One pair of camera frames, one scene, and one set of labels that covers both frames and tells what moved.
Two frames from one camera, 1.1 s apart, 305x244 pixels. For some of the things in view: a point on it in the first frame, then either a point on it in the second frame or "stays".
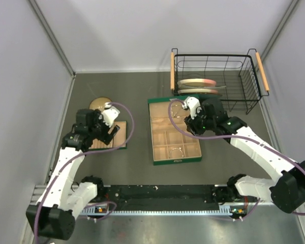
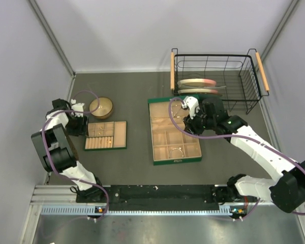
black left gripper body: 105,133 → 79,126
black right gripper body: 193,124 stays
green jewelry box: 170,145 stays
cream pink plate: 200,82 stays
